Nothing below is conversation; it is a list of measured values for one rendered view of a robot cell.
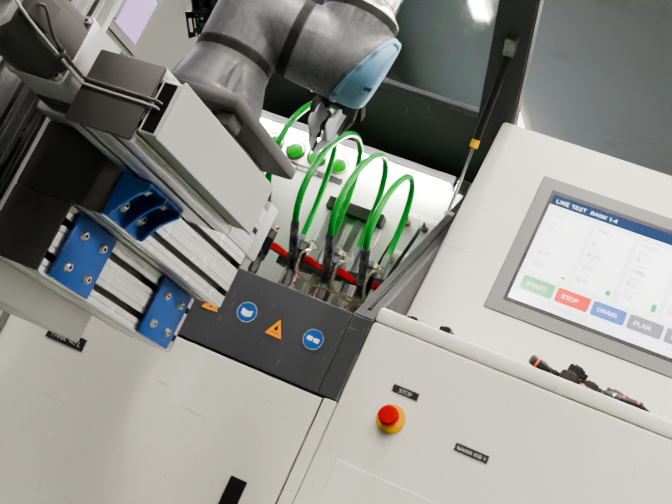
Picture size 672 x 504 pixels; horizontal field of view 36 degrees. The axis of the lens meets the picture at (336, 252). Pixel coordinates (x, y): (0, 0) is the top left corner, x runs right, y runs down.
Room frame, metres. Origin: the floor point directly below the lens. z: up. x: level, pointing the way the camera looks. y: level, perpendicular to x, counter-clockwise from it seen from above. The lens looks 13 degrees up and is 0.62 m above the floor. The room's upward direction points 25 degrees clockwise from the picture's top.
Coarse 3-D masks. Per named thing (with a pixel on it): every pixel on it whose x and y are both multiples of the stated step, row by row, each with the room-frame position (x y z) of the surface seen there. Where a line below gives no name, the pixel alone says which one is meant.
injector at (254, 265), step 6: (270, 234) 2.19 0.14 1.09; (276, 234) 2.20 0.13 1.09; (264, 240) 2.19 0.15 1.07; (270, 240) 2.19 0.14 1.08; (264, 246) 2.19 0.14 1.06; (270, 246) 2.20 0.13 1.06; (264, 252) 2.19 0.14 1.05; (258, 258) 2.19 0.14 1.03; (264, 258) 2.20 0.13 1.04; (252, 264) 2.19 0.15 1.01; (258, 264) 2.19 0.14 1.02; (252, 270) 2.19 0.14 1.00
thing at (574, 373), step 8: (536, 360) 1.85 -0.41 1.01; (544, 368) 1.85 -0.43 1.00; (552, 368) 1.89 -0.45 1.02; (568, 368) 1.85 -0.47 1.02; (576, 368) 1.85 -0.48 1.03; (560, 376) 1.84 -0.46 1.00; (568, 376) 1.84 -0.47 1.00; (576, 376) 1.84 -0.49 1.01; (584, 376) 1.85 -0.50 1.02; (584, 384) 1.83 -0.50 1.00; (592, 384) 1.83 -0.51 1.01; (600, 392) 1.83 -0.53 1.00; (608, 392) 1.83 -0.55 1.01; (616, 392) 1.84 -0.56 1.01; (624, 400) 1.82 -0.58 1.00; (632, 400) 1.82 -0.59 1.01; (640, 408) 1.77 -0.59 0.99
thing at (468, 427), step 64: (512, 128) 2.18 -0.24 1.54; (512, 192) 2.13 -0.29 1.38; (640, 192) 2.08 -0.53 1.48; (448, 256) 2.10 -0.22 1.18; (448, 320) 2.05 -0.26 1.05; (512, 320) 2.03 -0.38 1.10; (384, 384) 1.83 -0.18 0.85; (448, 384) 1.80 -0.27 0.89; (512, 384) 1.77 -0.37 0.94; (640, 384) 1.95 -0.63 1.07; (320, 448) 1.85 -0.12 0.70; (384, 448) 1.82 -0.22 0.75; (448, 448) 1.79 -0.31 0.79; (512, 448) 1.76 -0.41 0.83; (576, 448) 1.73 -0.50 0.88; (640, 448) 1.70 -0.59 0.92
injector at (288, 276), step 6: (300, 246) 2.17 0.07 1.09; (306, 246) 2.17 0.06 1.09; (300, 252) 2.16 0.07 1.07; (306, 252) 2.18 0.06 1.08; (288, 264) 2.16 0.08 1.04; (294, 264) 2.16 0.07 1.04; (300, 264) 2.17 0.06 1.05; (288, 270) 2.17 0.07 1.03; (294, 270) 2.17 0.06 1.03; (288, 276) 2.17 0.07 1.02; (282, 282) 2.17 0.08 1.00; (288, 282) 2.17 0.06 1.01
